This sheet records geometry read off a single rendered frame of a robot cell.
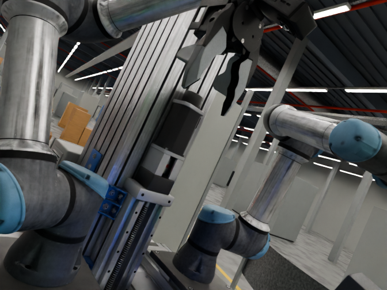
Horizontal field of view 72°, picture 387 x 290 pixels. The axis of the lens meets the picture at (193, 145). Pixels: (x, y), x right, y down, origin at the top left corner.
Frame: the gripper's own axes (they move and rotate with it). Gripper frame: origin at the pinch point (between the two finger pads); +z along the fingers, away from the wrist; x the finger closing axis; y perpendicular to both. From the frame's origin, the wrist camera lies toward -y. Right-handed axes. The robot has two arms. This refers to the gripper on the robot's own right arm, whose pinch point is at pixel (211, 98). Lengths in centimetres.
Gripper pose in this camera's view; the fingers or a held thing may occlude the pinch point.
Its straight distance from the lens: 38.3
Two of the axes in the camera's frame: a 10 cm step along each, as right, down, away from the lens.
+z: -4.2, 9.1, -0.3
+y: -6.7, -2.8, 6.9
